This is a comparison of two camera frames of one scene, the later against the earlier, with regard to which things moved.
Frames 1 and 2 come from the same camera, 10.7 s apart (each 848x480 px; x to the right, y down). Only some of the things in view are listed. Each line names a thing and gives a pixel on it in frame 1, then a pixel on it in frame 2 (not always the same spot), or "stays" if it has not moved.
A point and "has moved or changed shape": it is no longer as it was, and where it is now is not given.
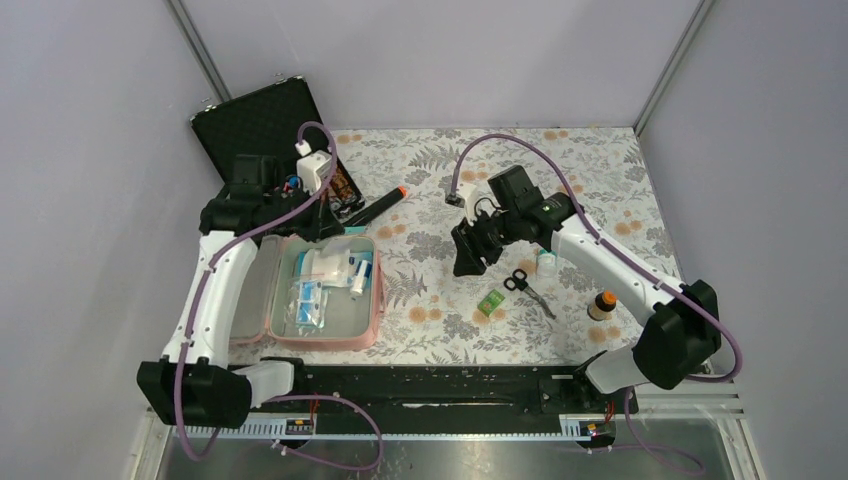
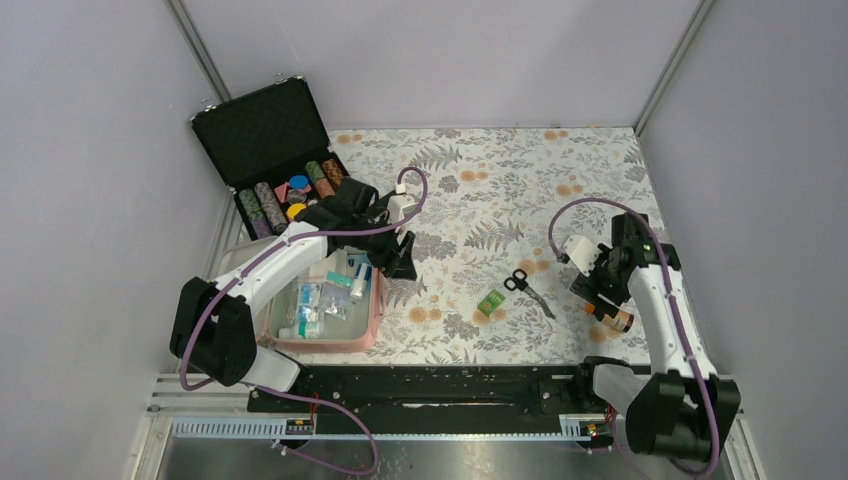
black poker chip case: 265,122 stays
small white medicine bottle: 547,263 to 313,331
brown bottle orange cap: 604,303 has moved or changed shape
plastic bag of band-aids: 312,299 stays
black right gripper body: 489,235 to 602,281
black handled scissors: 518,281 stays
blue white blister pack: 309,301 stays
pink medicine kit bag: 318,292 stays
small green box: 491,302 stays
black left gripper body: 308,222 to 381,252
